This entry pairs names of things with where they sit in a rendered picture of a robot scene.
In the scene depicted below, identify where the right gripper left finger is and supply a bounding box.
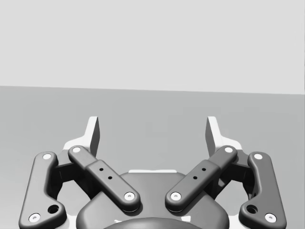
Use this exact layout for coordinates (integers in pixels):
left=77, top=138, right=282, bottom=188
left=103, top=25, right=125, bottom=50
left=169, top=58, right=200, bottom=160
left=18, top=116, right=141, bottom=229

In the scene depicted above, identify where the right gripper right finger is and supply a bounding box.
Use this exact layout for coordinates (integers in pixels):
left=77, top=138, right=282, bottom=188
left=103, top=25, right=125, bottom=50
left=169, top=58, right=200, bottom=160
left=164, top=116, right=287, bottom=229

